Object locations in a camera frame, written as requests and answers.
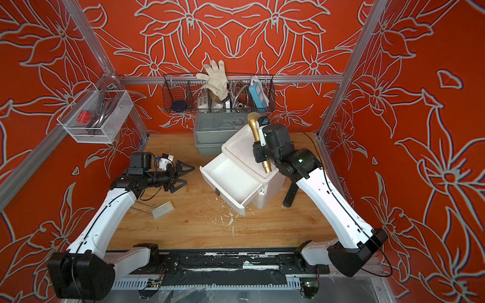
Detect white wire wall basket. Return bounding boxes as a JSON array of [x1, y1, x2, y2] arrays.
[[57, 85, 133, 144]]

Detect grey plastic storage box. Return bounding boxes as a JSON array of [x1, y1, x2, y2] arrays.
[[194, 112, 248, 156]]

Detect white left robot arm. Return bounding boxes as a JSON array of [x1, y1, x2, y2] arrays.
[[47, 152, 195, 302]]

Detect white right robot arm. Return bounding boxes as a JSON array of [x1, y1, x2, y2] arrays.
[[248, 119, 389, 277]]

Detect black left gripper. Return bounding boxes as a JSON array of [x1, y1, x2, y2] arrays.
[[144, 161, 195, 191]]

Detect black wire wall basket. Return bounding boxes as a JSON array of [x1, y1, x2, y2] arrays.
[[162, 73, 276, 113]]

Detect blue white box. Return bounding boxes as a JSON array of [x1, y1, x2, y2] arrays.
[[249, 77, 269, 109]]

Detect gold microphone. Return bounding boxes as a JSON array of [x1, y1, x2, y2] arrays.
[[248, 112, 272, 173]]

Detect white work glove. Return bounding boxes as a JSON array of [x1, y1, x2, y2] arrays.
[[196, 60, 229, 102]]

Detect metal coiled hose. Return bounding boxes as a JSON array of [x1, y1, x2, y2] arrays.
[[232, 81, 251, 110]]

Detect white drawer cabinet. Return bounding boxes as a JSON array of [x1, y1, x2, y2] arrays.
[[200, 125, 286, 216]]

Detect white power strip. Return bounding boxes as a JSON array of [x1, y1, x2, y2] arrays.
[[197, 94, 210, 111]]

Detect black microphone silver head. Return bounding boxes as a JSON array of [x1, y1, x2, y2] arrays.
[[282, 183, 299, 208]]

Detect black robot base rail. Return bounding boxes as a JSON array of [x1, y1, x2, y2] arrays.
[[128, 247, 330, 287]]

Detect dark blue round object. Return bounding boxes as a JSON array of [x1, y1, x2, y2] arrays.
[[171, 100, 188, 112]]

